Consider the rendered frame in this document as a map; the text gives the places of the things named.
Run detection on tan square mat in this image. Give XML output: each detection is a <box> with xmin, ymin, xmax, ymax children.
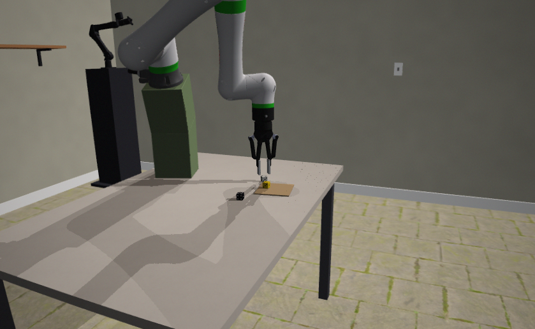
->
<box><xmin>254</xmin><ymin>183</ymin><xmax>294</xmax><ymax>196</ymax></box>

